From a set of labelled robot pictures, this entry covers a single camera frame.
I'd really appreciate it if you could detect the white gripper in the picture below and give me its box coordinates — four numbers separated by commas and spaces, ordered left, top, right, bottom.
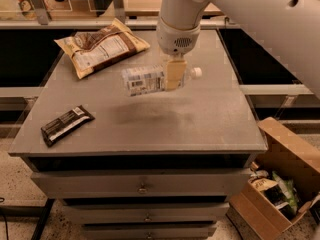
156, 18, 200, 91

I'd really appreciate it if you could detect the clear plastic water bottle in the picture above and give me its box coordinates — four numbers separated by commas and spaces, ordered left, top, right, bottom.
121, 65, 203, 98

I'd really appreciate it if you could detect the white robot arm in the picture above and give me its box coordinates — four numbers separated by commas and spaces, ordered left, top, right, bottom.
156, 0, 320, 97

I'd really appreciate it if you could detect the black rxbar chocolate bar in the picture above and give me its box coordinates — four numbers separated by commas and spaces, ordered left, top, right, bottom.
41, 105, 95, 147

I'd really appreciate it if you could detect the tan brown snack bag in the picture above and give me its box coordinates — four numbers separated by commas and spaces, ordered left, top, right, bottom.
56, 19, 150, 79

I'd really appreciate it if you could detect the grey drawer cabinet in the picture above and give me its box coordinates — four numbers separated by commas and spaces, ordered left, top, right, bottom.
10, 30, 266, 229

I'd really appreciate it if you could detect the top drawer front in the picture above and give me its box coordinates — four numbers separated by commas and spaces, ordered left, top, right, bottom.
31, 168, 250, 199

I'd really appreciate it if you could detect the drawer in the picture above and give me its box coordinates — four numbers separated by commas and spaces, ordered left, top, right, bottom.
31, 168, 250, 199
83, 224, 216, 240
64, 203, 229, 224

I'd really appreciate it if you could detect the tan snack bag in box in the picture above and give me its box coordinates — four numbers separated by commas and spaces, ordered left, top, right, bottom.
251, 178, 277, 192

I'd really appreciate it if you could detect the middle drawer front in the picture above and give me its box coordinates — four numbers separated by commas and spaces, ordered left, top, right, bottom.
64, 203, 229, 224

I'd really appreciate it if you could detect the open cardboard box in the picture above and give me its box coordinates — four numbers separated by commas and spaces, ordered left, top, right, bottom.
230, 117, 320, 240

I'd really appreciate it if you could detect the green snack bag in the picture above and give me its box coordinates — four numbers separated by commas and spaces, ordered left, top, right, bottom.
272, 171, 298, 214

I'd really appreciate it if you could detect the bottom drawer front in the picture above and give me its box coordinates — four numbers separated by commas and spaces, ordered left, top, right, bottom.
83, 224, 216, 240

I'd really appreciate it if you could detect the metal shelf rail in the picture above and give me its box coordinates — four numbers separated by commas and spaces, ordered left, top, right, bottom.
0, 0, 241, 30

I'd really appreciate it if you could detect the black floor cable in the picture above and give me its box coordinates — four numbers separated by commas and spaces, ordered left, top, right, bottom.
0, 197, 10, 240

